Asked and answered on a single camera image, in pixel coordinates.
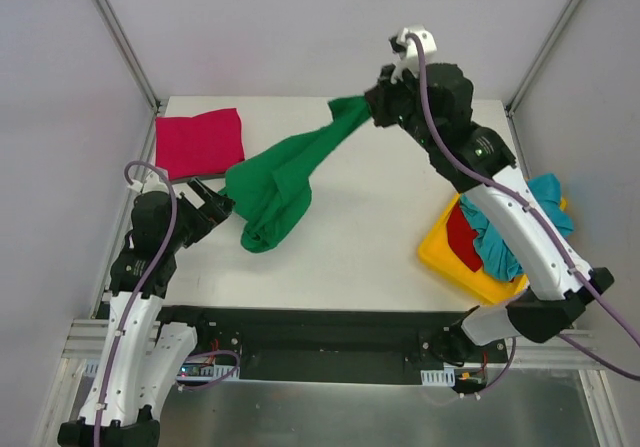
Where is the green t shirt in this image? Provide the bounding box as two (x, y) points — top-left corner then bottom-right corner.
(221, 96), (371, 254)

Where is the teal t shirt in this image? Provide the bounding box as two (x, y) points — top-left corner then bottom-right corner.
(459, 173), (574, 282)

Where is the purple cable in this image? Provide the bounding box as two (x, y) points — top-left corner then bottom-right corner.
(92, 160), (179, 447)
(407, 27), (640, 382)

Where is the folded magenta t shirt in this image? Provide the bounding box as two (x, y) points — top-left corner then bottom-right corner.
(155, 108), (245, 181)

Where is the aluminium frame post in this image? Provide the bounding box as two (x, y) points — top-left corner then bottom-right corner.
(505, 0), (585, 118)
(92, 0), (161, 113)

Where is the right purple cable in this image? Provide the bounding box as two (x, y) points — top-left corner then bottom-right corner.
(407, 27), (640, 382)

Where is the left aluminium frame post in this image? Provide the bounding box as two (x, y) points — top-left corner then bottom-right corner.
(92, 0), (161, 113)

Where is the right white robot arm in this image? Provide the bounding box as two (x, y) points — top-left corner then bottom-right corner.
(365, 63), (614, 366)

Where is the yellow plastic tray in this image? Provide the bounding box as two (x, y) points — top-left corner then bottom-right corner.
(417, 192), (569, 304)

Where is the right aluminium frame post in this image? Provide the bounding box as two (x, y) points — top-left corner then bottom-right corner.
(505, 0), (585, 118)

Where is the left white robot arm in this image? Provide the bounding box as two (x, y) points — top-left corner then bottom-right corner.
(57, 178), (234, 446)

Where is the red t shirt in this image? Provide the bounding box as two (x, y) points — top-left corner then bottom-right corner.
(446, 203), (483, 272)

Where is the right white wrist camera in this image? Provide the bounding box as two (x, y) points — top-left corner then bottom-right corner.
(389, 25), (438, 75)

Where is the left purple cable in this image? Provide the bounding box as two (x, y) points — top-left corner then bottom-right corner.
(92, 160), (179, 447)

